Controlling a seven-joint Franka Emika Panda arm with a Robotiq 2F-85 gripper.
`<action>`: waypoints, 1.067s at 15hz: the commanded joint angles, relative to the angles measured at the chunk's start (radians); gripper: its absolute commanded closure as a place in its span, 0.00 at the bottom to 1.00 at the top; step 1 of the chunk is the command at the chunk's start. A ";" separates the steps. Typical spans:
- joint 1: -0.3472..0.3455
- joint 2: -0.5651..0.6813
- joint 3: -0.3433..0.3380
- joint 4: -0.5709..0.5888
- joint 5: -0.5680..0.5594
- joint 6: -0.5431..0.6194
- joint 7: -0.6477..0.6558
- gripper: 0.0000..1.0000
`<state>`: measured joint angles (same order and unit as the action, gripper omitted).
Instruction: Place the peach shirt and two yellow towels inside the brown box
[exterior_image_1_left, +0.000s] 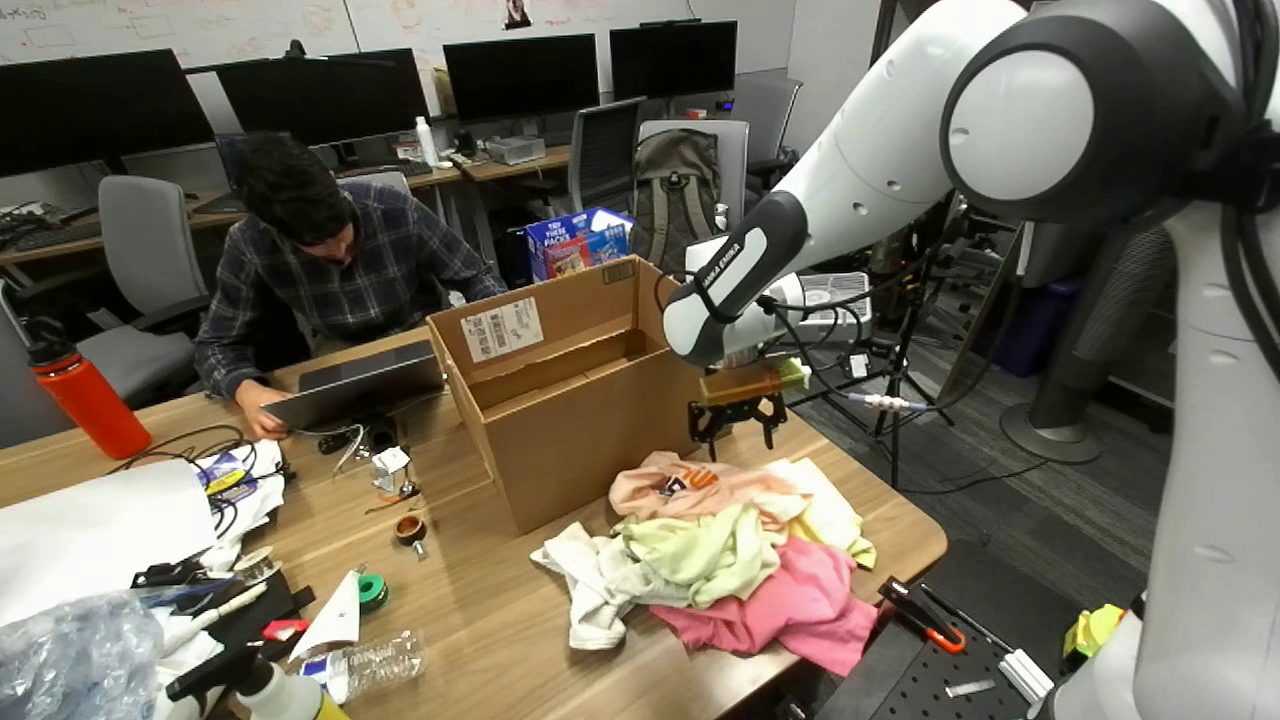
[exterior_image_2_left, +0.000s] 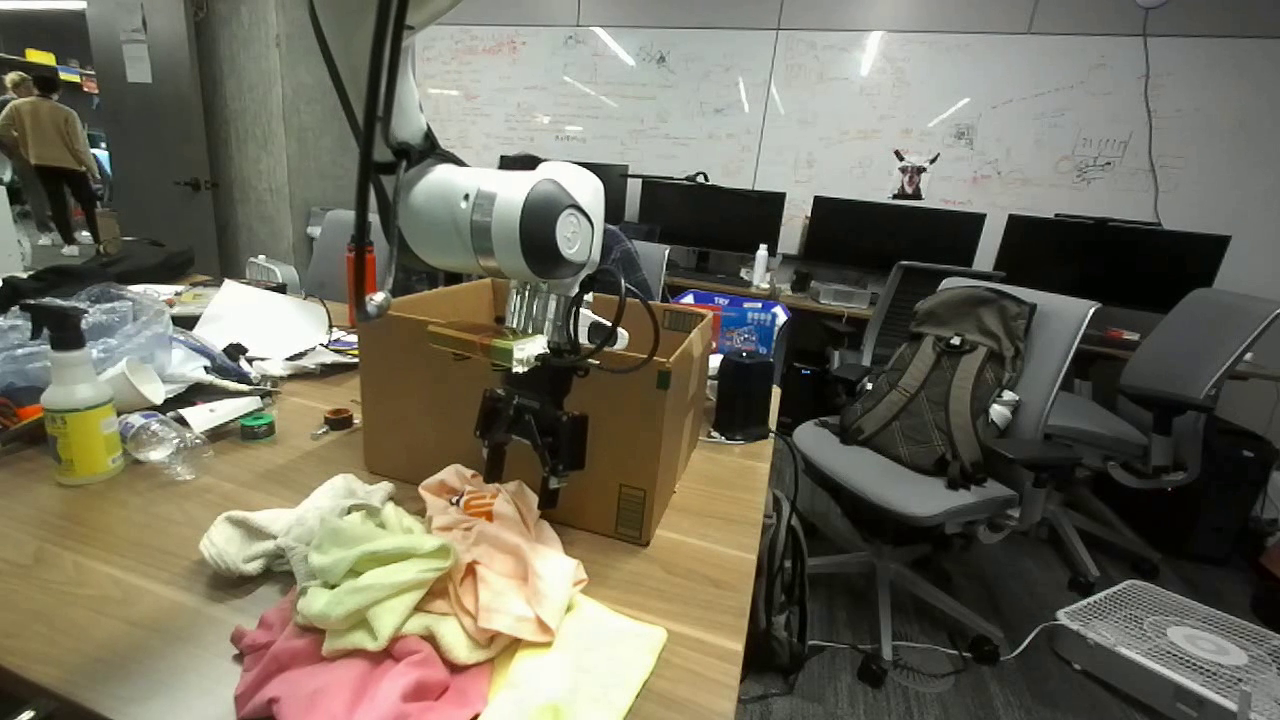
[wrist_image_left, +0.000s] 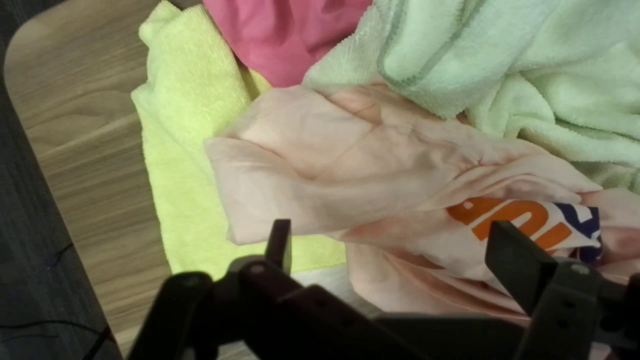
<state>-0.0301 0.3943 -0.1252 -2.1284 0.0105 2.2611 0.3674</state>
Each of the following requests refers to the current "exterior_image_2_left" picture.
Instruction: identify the wall whiteboard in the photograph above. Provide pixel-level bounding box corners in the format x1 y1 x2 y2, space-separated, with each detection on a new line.
413 21 1280 272

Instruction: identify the pale yellow-green towel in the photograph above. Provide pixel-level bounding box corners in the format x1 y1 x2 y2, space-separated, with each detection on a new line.
286 495 517 673

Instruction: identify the white plastic floor device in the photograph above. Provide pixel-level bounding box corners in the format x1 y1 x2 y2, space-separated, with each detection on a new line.
1053 576 1280 720

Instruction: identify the spray bottle with yellow liquid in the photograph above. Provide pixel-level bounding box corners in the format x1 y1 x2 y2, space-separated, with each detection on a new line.
21 295 127 487

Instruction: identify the black jacket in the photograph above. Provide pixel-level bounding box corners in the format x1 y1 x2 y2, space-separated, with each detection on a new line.
0 248 199 313

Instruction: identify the black office chair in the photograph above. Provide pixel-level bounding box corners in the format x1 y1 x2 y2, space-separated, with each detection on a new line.
857 255 1003 376

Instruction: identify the gray fabric office chair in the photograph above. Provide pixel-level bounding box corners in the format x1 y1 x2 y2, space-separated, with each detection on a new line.
300 204 405 305

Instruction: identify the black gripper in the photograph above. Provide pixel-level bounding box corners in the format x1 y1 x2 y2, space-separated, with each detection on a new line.
472 353 592 514

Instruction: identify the pink cloth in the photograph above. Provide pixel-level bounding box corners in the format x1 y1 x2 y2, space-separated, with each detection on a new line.
227 595 502 720

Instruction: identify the dark gray office chair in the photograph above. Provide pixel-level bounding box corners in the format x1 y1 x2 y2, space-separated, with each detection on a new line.
1035 286 1280 592

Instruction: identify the olive backpack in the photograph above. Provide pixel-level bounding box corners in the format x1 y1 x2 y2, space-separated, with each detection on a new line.
838 282 1039 492

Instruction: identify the clear plastic bottle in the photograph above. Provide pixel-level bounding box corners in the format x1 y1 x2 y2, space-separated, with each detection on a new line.
117 409 210 484

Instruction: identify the pile of papers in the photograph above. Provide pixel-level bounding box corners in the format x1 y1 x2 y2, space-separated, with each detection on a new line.
100 353 273 450

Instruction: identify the red water bottle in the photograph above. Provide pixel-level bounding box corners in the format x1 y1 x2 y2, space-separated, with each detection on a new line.
341 234 387 332

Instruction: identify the standing person in tan top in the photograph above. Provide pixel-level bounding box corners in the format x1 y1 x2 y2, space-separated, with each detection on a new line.
0 65 105 255

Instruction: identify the brown cardboard box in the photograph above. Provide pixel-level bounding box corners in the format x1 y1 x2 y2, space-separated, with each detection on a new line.
358 278 717 548

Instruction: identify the white cloth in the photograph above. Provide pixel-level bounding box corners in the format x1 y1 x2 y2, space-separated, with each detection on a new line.
195 472 399 584

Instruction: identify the light gray office chair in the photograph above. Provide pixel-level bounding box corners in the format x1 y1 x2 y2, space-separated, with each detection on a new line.
786 272 1113 694

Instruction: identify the blue snack bag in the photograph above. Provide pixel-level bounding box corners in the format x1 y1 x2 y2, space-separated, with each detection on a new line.
675 290 791 363

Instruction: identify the white paper sheet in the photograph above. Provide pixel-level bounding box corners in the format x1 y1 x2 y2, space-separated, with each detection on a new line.
191 278 338 369

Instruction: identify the peach shirt with orange print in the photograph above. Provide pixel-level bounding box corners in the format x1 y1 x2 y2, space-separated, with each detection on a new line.
418 460 592 651

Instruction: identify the black bin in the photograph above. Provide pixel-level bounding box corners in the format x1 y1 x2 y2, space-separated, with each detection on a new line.
714 353 780 446

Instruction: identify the clear plastic bag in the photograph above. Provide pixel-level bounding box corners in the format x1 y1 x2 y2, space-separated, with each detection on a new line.
0 286 175 403

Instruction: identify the small plush figure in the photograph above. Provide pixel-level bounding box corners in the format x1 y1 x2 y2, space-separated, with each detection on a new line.
890 145 946 204

